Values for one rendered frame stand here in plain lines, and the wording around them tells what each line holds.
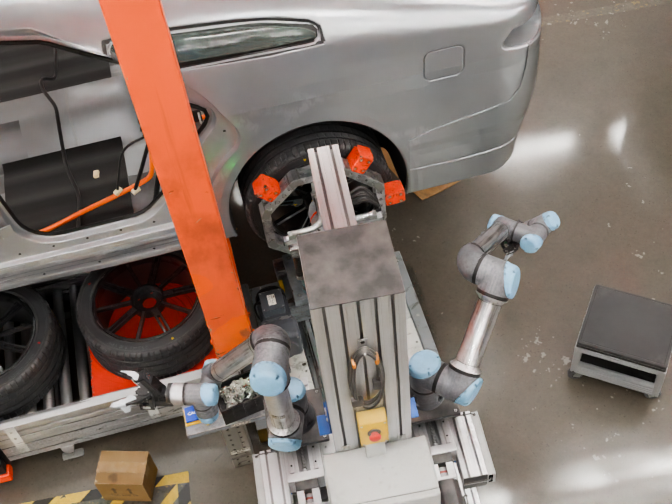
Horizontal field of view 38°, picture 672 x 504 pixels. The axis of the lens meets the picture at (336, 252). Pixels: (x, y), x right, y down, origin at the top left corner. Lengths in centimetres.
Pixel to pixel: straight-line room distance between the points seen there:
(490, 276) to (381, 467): 78
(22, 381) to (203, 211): 146
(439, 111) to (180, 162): 131
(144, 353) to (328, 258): 193
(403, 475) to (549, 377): 176
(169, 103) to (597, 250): 281
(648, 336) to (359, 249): 220
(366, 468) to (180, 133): 121
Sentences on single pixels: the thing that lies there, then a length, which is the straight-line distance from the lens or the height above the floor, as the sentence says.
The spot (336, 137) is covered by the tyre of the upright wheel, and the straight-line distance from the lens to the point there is 409.
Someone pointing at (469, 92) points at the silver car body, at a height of 128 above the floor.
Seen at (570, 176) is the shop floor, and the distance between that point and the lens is 552.
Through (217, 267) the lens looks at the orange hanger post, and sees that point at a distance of 364.
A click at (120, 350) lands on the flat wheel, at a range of 441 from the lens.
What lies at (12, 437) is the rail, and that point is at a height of 32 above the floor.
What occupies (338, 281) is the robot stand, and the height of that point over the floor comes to 203.
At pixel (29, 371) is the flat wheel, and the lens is 450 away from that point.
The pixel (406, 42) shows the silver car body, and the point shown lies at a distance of 381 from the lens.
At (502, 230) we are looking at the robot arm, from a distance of 373.
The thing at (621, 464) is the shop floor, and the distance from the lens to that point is 457.
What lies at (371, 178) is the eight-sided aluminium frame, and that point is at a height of 102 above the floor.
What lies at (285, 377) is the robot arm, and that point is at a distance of 310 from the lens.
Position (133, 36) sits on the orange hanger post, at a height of 232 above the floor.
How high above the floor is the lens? 405
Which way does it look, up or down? 52 degrees down
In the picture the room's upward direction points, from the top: 8 degrees counter-clockwise
